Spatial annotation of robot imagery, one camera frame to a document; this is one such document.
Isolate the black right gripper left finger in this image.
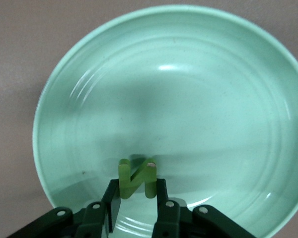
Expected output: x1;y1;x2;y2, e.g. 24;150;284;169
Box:
9;178;122;238

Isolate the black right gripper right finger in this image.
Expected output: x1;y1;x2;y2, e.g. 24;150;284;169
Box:
152;178;259;238

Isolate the green foam letter N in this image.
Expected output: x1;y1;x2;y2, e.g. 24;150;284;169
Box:
118;158;157;200

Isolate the light green plate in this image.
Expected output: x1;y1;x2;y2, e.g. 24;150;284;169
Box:
31;4;298;238

